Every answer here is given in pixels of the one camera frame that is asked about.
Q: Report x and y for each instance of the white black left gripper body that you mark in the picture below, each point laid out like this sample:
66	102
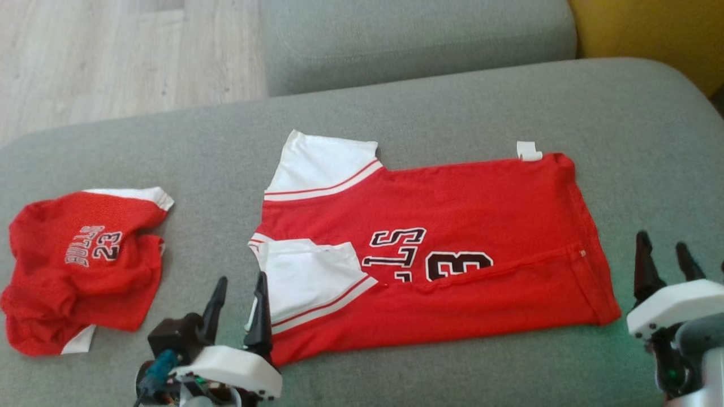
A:
237	370

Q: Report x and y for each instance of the small grey sofa cushion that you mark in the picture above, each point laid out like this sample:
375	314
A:
418	39

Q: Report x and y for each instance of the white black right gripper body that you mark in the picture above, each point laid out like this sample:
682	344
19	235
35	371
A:
673	305

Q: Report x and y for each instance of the red jersey shirt white sleeves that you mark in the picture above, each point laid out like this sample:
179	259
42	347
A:
481	203

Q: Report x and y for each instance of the small red Bulls jersey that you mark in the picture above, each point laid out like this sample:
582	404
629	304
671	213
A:
56	294

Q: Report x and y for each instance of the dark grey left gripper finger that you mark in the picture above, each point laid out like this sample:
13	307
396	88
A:
214	316
260	322

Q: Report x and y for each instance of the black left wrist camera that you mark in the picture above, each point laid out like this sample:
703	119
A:
172	336

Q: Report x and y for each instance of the yellow sofa cushion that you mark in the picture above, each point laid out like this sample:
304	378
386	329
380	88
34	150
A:
650	34

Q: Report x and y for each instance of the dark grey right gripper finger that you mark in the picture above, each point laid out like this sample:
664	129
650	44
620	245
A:
689	263
645	271

